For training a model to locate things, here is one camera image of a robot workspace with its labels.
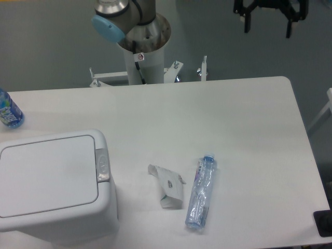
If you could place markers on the white plastic trash can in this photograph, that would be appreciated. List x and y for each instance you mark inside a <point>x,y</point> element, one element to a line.
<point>75,224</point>

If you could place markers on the black clamp at table edge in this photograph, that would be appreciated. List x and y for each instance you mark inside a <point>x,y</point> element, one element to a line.
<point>323,222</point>

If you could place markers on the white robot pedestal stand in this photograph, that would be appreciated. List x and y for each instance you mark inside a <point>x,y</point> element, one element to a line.
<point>143,49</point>

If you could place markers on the grey trash can push button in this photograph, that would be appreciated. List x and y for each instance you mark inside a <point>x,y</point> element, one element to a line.
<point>102,165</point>

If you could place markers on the white trash can lid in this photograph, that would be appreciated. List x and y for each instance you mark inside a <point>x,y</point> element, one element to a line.
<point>47,175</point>

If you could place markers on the blue labelled drink bottle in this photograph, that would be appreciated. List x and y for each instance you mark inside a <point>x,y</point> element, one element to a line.
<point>11,115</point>

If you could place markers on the white frame at right edge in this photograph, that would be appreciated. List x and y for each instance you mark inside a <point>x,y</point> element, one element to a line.
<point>322,116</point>

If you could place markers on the empty clear plastic water bottle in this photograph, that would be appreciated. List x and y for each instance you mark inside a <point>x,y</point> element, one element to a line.
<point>201,192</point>

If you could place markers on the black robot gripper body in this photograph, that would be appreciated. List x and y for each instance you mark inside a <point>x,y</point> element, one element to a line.
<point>285,7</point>

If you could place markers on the crumpled white paper box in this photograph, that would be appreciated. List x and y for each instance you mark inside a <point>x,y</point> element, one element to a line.
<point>171,184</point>

